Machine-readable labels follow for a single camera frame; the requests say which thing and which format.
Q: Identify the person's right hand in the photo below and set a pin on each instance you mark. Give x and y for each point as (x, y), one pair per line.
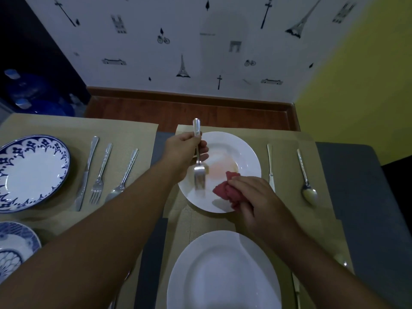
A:
(264, 205)

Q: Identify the person's left hand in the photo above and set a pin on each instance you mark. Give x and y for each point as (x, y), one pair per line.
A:
(183, 154)

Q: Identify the steel fork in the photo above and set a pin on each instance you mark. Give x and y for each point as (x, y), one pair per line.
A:
(199, 176)
(96, 189)

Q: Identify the steel knife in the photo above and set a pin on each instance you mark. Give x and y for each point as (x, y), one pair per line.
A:
(296, 292)
(271, 167)
(84, 176)

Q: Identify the red cleaning cloth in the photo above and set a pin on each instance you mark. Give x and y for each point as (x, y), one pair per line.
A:
(225, 189)

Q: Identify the steel spoon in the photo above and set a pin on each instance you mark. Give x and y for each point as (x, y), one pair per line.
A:
(309, 194)
(114, 299)
(112, 194)
(341, 260)

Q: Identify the white plate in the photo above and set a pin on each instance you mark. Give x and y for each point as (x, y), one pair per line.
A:
(244, 151)
(222, 273)

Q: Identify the blue floral rim plate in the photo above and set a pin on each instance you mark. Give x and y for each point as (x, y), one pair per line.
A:
(32, 173)

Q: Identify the blue geometric rim plate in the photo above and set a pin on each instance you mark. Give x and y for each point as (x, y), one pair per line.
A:
(16, 244)

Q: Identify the person's left forearm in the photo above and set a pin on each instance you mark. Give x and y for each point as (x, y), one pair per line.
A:
(83, 251)

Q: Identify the person's right forearm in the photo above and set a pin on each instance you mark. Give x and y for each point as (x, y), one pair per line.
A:
(334, 273)

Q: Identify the brown wooden baseboard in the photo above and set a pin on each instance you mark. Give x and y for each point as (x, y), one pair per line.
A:
(193, 109)

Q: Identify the beige woven placemat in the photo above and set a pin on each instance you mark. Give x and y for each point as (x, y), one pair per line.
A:
(289, 138)
(48, 228)
(135, 131)
(190, 222)

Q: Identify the small white bottle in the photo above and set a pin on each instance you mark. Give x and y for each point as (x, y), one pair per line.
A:
(76, 104)

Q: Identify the black furniture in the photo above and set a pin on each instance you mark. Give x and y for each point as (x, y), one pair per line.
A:
(399, 193)

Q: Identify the blue water jug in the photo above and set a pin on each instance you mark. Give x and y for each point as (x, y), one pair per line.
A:
(45, 107)
(29, 86)

